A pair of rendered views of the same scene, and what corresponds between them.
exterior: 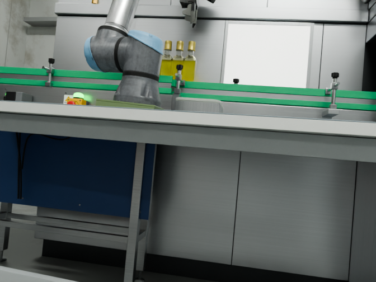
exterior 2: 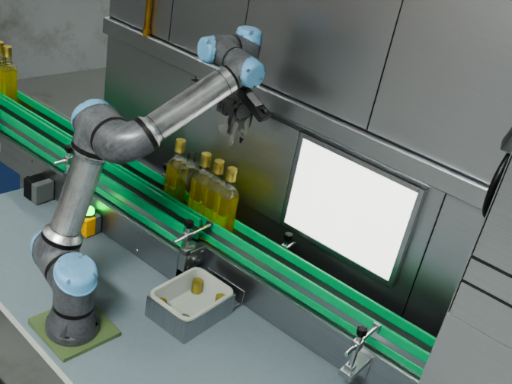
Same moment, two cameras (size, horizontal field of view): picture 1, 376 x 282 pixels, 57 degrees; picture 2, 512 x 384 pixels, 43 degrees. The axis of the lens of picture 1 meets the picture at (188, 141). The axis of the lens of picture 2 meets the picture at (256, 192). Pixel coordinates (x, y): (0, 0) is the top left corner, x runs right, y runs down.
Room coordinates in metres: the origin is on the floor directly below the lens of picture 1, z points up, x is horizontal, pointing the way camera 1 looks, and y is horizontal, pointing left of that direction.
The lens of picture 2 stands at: (0.00, -0.83, 2.11)
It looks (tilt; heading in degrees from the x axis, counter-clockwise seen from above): 29 degrees down; 25
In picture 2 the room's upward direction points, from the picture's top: 11 degrees clockwise
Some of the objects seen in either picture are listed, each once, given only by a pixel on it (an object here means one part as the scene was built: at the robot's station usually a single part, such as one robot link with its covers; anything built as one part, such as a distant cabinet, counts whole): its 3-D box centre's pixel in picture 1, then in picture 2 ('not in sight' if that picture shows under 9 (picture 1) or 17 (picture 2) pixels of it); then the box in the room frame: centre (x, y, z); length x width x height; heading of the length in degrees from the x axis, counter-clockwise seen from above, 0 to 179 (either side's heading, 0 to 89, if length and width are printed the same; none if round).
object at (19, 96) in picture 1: (18, 102); (38, 189); (1.55, 0.77, 0.79); 0.08 x 0.08 x 0.08; 81
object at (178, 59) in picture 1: (177, 78); (212, 206); (1.64, 0.08, 0.99); 0.06 x 0.06 x 0.21; 82
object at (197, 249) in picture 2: (177, 103); (192, 257); (1.53, 0.06, 0.85); 0.09 x 0.04 x 0.07; 171
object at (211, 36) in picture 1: (219, 53); (286, 175); (1.75, -0.12, 1.15); 0.90 x 0.03 x 0.34; 81
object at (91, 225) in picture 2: (76, 107); (87, 223); (1.51, 0.50, 0.79); 0.07 x 0.07 x 0.07; 81
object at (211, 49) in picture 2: not in sight; (222, 51); (1.53, 0.07, 1.55); 0.11 x 0.11 x 0.08; 67
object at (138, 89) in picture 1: (139, 90); (73, 315); (1.10, 0.17, 0.82); 0.15 x 0.15 x 0.10
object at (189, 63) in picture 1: (188, 78); (224, 215); (1.63, 0.02, 0.99); 0.06 x 0.06 x 0.21; 81
